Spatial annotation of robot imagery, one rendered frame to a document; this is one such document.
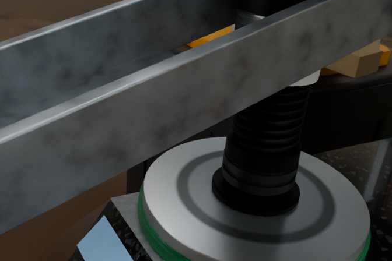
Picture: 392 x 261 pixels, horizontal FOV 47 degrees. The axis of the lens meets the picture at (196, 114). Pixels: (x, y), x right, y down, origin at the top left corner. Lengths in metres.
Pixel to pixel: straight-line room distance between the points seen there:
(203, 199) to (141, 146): 0.17
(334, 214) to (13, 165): 0.30
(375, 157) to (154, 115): 0.42
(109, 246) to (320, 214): 0.19
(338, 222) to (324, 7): 0.20
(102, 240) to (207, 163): 0.13
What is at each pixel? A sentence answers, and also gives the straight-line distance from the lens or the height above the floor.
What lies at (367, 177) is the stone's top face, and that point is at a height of 0.82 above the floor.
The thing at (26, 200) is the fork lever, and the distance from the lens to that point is 0.24.
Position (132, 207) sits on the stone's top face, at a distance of 0.45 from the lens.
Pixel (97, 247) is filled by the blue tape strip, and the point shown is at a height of 0.80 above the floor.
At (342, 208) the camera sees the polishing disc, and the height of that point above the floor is 0.85.
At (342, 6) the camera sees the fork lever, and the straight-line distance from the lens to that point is 0.32.
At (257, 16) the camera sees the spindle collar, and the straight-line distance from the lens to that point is 0.35.
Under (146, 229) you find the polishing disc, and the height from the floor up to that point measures 0.83.
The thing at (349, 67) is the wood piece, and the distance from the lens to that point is 1.05.
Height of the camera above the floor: 1.09
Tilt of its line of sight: 25 degrees down
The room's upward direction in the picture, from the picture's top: 6 degrees clockwise
